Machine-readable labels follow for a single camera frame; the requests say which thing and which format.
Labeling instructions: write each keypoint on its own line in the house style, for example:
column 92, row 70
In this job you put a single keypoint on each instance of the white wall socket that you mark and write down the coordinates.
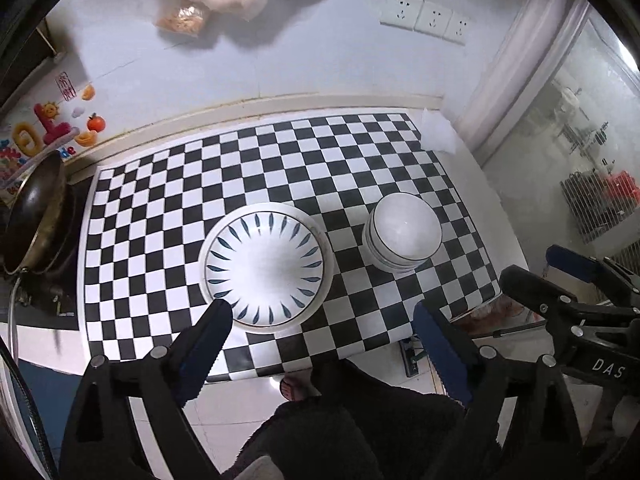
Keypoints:
column 434, row 20
column 400, row 10
column 457, row 27

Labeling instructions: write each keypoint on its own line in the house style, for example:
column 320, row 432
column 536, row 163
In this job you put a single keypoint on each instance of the white floral plate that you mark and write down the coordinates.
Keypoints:
column 327, row 270

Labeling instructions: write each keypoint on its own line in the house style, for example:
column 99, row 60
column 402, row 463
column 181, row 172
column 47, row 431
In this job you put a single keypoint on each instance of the dark metal wok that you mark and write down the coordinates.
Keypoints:
column 35, row 210

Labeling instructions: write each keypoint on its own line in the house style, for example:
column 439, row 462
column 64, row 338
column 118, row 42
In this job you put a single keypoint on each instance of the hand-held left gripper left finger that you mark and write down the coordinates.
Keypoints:
column 197, row 360

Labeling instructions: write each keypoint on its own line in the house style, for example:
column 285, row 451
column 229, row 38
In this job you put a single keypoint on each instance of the red container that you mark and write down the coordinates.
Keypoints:
column 617, row 186

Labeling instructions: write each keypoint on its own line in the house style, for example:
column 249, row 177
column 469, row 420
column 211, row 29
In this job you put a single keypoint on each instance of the small orange fruit wall sticker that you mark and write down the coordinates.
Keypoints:
column 88, row 92

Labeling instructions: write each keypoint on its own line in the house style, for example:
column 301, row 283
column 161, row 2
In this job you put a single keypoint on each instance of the orange ingot wall sticker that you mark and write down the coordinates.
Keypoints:
column 86, row 138

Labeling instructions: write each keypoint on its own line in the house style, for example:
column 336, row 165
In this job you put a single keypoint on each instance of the red seal wall sticker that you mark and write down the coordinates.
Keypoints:
column 65, row 85

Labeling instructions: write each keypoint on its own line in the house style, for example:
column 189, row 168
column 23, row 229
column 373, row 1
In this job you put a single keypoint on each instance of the power strip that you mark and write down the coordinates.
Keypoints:
column 412, row 360

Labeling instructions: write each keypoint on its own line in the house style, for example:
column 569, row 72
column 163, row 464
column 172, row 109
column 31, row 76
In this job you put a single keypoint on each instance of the large white bowl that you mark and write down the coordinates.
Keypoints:
column 405, row 225

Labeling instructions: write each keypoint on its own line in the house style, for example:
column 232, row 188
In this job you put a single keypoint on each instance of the person's foot in sandal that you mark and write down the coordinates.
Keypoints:
column 297, row 390

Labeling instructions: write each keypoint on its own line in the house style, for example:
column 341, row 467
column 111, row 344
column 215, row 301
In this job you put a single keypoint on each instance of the white plate with blue petals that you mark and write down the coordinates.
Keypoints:
column 265, row 265

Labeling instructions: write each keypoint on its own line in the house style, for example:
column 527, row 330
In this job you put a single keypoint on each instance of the white folded cloth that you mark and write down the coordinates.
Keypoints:
column 437, row 130

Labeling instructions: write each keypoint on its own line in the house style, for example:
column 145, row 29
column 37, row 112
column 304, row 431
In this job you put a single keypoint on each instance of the small bag of brown nuts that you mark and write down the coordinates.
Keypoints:
column 181, row 20

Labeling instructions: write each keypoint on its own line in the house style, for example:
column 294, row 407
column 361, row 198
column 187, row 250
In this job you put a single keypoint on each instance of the orange persimmon wall sticker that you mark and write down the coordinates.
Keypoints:
column 96, row 123

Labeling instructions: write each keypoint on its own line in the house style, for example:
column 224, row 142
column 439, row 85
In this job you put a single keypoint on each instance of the black and white checkered mat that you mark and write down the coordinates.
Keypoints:
column 150, row 200

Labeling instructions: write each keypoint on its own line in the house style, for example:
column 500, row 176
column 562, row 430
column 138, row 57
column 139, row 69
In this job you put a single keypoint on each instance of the white door frame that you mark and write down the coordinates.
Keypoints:
column 515, row 70

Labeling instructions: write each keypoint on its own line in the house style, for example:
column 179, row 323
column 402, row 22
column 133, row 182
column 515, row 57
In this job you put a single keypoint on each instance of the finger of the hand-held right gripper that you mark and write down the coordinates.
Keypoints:
column 530, row 290
column 575, row 262

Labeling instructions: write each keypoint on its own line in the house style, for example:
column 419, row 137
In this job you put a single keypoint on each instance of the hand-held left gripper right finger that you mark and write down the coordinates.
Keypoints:
column 440, row 355

